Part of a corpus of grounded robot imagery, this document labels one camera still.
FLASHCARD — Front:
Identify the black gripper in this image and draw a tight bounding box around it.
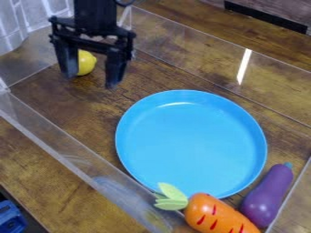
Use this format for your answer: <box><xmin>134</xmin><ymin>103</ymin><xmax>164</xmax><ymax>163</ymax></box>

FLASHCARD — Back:
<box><xmin>48</xmin><ymin>0</ymin><xmax>136</xmax><ymax>88</ymax></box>

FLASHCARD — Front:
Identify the blue round tray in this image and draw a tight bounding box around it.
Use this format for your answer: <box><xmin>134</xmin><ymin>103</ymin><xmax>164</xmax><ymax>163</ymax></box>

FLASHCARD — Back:
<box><xmin>115</xmin><ymin>90</ymin><xmax>267</xmax><ymax>198</ymax></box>

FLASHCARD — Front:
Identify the white curtain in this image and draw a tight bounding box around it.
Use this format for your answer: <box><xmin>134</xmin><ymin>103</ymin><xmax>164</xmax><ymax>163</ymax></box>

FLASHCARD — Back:
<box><xmin>0</xmin><ymin>0</ymin><xmax>74</xmax><ymax>56</ymax></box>

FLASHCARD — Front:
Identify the yellow toy lemon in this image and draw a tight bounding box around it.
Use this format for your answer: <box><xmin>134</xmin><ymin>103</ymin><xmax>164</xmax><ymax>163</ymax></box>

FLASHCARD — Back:
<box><xmin>78</xmin><ymin>50</ymin><xmax>98</xmax><ymax>76</ymax></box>

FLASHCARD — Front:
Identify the purple toy eggplant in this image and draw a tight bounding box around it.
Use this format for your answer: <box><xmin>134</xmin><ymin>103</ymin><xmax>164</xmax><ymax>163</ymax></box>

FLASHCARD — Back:
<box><xmin>240</xmin><ymin>162</ymin><xmax>294</xmax><ymax>228</ymax></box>

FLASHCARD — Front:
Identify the clear acrylic enclosure wall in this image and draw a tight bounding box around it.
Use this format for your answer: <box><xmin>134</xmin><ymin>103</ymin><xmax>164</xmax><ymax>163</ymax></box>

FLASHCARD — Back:
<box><xmin>0</xmin><ymin>4</ymin><xmax>311</xmax><ymax>233</ymax></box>

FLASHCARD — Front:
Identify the blue object at corner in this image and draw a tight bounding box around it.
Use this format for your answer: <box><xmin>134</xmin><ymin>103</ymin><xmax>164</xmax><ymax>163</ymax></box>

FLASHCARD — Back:
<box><xmin>0</xmin><ymin>200</ymin><xmax>27</xmax><ymax>233</ymax></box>

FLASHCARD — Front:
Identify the orange toy carrot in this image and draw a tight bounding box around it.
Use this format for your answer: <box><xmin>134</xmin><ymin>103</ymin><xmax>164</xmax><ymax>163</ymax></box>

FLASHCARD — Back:
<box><xmin>155</xmin><ymin>183</ymin><xmax>262</xmax><ymax>233</ymax></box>

